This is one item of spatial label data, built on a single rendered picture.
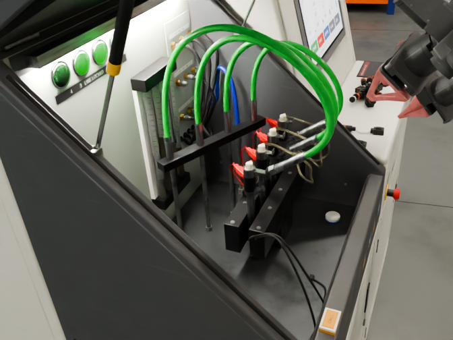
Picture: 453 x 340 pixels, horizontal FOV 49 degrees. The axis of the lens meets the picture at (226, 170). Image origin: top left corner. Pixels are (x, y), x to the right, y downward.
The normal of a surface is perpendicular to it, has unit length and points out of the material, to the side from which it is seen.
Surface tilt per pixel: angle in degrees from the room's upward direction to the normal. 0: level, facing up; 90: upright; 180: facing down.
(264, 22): 90
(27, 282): 90
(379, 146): 0
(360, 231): 0
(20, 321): 90
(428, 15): 81
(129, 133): 90
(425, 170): 0
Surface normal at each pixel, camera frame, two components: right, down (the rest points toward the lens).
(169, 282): -0.40, 0.52
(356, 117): -0.06, -0.84
